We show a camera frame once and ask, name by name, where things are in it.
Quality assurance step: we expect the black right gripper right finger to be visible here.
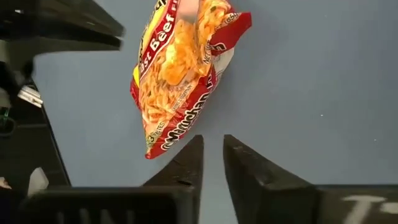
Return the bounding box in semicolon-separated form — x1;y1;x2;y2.
223;134;398;224

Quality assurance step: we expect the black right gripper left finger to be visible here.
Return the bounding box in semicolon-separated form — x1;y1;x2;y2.
18;134;205;224

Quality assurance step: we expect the red Maruchan ramen pack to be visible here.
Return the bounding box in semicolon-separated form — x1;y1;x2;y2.
129;0;252;160

